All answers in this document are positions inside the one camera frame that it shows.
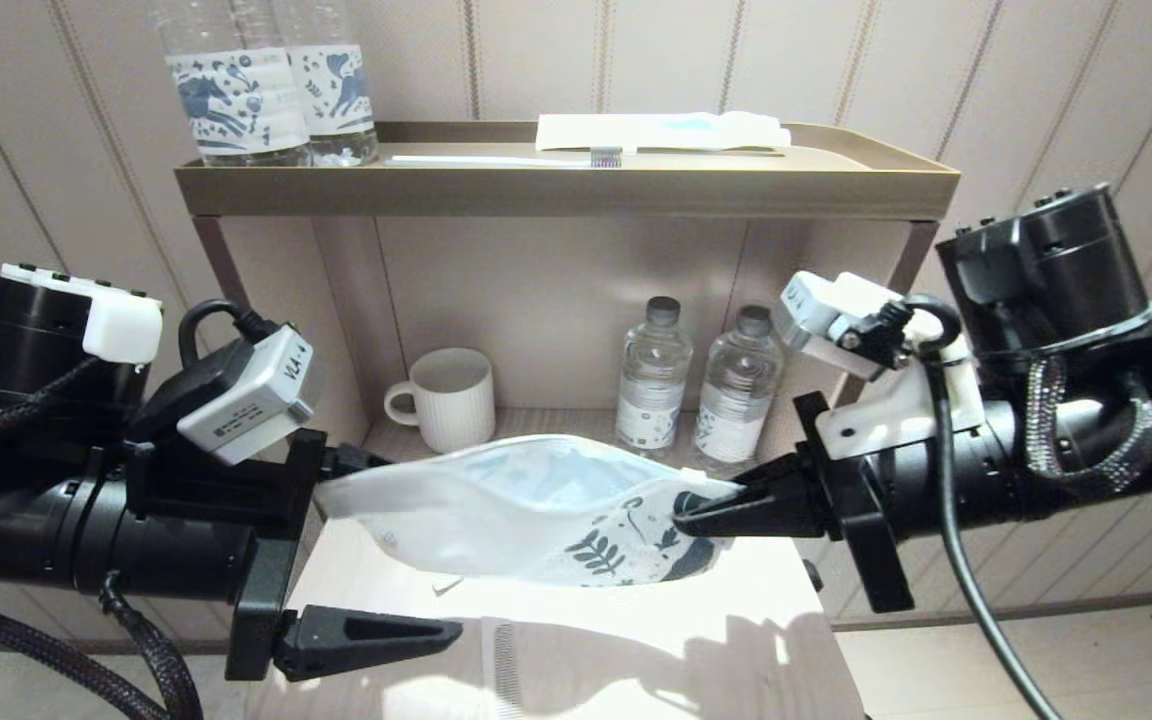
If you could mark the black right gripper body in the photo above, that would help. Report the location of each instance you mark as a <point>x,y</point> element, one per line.
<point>861,520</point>

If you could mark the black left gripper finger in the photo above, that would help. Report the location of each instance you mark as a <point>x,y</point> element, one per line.
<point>356,460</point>
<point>366,640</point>

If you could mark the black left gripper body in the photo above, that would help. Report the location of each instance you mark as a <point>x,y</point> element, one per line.
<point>276,560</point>

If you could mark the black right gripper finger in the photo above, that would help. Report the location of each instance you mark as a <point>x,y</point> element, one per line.
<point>756,515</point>
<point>781,477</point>

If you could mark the small white toothpaste tube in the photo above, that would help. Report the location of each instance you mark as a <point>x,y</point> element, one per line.
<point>444,585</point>

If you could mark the white floral zip pouch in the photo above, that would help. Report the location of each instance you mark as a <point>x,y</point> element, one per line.
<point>496,510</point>

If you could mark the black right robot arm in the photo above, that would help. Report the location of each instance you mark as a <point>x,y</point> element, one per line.
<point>1066,260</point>

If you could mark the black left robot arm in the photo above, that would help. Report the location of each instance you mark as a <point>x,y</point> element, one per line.
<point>36,540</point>

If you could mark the small black knob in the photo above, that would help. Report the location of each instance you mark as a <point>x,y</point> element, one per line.
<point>813,576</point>

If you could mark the small clear water bottle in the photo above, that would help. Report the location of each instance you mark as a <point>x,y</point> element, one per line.
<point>651,400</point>
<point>734,410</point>

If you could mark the white ribbed mug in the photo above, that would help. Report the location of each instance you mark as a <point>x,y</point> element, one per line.
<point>456,405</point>

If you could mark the white comb in wrapper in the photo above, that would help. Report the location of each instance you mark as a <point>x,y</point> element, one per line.
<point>506,670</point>

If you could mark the beige wooden shelf cabinet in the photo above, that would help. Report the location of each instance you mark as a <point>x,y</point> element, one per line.
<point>296,330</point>

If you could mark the white toothbrush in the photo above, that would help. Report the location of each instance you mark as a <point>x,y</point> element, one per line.
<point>496,160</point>

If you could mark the brown metal shelf tray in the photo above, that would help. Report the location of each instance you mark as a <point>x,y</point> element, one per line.
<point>556,192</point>

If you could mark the white wrapped blue toothbrush pack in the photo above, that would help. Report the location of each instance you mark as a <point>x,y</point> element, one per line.
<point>656,130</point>

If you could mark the large bottle blue deer label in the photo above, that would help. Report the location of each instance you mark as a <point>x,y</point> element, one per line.
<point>236,105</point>
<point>341,90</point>

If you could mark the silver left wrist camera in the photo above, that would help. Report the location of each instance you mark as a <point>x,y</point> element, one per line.
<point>246,410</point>

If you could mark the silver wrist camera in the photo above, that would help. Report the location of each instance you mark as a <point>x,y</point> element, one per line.
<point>246,410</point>
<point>816,310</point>

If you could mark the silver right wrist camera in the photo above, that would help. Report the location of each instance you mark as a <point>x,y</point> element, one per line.
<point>816,310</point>

